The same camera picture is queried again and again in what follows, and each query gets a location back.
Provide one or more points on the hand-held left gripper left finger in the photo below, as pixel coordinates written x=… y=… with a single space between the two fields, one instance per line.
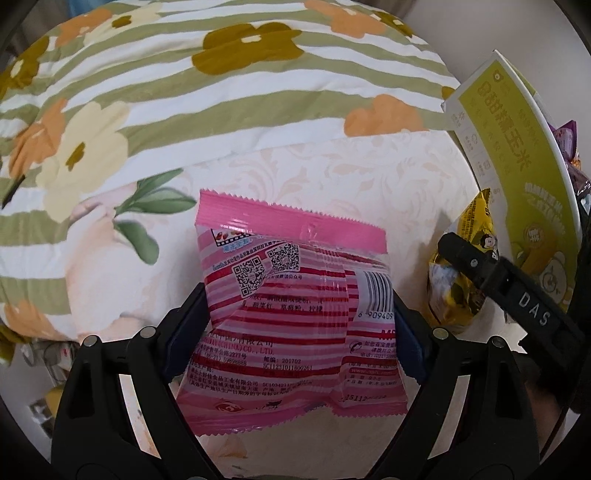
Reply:
x=184 y=334

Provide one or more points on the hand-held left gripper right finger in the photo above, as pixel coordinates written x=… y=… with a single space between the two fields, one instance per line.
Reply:
x=408 y=337

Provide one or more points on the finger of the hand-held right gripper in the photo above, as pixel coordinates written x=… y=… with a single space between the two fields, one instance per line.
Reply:
x=471 y=263

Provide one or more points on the yellow snack packet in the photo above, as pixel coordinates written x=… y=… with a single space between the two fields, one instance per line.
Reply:
x=455 y=307

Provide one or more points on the pink striped snack packet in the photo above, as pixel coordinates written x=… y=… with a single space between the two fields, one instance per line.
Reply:
x=295 y=323

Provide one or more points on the green cardboard box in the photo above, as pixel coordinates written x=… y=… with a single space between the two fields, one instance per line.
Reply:
x=508 y=152

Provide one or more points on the purple candy packet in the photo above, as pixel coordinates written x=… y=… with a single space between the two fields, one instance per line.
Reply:
x=567 y=138

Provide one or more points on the floral striped blanket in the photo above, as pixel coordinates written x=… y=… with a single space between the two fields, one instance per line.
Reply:
x=184 y=106

